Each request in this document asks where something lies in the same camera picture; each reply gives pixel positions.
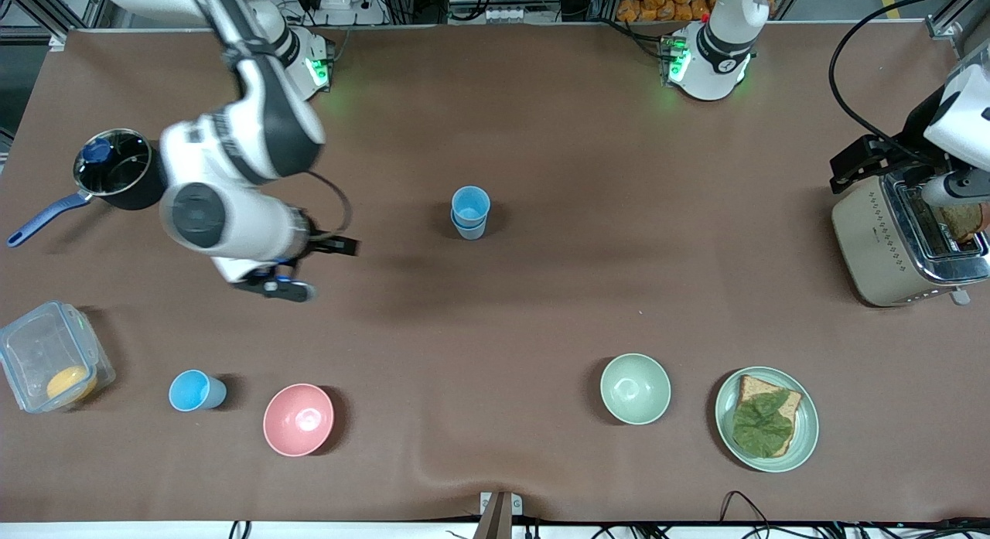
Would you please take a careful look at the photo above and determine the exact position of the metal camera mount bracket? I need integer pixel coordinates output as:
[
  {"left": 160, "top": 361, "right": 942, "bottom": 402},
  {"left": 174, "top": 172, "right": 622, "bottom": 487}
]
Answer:
[{"left": 473, "top": 490, "right": 524, "bottom": 539}]

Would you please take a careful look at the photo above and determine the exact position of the black saucepan with blue handle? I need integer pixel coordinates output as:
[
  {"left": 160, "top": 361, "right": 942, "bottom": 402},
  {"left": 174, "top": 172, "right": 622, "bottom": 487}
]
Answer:
[{"left": 6, "top": 128, "right": 168, "bottom": 248}]

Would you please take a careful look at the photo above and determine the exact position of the clear plastic storage container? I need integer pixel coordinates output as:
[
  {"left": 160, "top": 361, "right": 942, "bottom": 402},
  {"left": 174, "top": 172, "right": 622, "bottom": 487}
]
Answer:
[{"left": 0, "top": 300, "right": 117, "bottom": 414}]

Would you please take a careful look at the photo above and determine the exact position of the black looped cable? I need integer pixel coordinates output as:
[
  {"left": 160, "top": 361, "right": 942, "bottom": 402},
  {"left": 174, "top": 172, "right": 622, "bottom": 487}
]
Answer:
[{"left": 719, "top": 490, "right": 776, "bottom": 534}]

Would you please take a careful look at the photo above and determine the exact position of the pale green bowl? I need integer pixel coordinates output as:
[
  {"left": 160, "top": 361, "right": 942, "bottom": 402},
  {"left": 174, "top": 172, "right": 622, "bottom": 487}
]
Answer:
[{"left": 600, "top": 353, "right": 672, "bottom": 426}]

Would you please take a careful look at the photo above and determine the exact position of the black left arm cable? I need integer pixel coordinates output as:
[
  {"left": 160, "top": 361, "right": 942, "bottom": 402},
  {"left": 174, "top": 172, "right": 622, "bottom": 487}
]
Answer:
[{"left": 828, "top": 0, "right": 990, "bottom": 159}]

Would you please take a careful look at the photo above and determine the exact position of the brown bread slice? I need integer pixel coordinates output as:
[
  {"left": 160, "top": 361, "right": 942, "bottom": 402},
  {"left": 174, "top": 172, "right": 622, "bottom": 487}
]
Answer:
[{"left": 733, "top": 374, "right": 803, "bottom": 458}]

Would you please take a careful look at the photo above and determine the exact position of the aluminium frame profile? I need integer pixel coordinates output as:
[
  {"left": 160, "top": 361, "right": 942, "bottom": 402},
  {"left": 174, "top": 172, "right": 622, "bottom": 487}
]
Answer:
[
  {"left": 0, "top": 0, "right": 111, "bottom": 46},
  {"left": 927, "top": 0, "right": 990, "bottom": 42}
]

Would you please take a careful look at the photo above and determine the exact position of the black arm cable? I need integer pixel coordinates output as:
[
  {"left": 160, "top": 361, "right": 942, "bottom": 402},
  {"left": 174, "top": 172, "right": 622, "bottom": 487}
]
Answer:
[
  {"left": 828, "top": 0, "right": 990, "bottom": 159},
  {"left": 306, "top": 170, "right": 353, "bottom": 242}
]

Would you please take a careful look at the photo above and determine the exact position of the pink bowl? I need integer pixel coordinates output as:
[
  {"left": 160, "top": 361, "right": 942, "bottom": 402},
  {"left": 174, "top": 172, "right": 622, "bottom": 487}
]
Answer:
[{"left": 263, "top": 383, "right": 335, "bottom": 457}]

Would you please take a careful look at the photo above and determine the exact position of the plain light blue cup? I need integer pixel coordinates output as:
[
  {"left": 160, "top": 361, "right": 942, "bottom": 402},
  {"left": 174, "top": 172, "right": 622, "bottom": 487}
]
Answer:
[
  {"left": 169, "top": 370, "right": 228, "bottom": 412},
  {"left": 451, "top": 186, "right": 492, "bottom": 230}
]

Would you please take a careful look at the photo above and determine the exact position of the beige and chrome toaster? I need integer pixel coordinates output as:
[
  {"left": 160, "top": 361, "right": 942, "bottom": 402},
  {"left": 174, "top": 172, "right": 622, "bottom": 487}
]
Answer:
[{"left": 831, "top": 172, "right": 990, "bottom": 308}]

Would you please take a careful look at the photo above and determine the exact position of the bag of orange snacks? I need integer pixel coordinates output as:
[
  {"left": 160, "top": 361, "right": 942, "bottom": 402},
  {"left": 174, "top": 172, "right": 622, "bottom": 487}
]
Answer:
[{"left": 616, "top": 0, "right": 776, "bottom": 23}]

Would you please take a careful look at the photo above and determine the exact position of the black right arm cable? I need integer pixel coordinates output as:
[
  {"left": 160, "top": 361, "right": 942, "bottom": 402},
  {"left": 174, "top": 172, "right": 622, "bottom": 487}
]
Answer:
[{"left": 306, "top": 170, "right": 353, "bottom": 242}]

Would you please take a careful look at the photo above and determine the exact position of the brown toast slice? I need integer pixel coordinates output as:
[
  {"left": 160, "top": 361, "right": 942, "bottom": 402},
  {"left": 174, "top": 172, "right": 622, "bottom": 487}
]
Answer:
[{"left": 932, "top": 201, "right": 990, "bottom": 244}]

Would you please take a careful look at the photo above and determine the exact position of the pale green plate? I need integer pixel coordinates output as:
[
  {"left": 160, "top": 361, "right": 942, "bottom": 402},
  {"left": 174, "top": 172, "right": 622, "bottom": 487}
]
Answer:
[{"left": 714, "top": 367, "right": 820, "bottom": 473}]

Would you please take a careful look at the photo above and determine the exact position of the green lettuce leaf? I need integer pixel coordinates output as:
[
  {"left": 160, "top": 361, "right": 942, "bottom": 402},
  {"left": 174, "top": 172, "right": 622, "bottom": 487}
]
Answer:
[{"left": 732, "top": 391, "right": 795, "bottom": 456}]

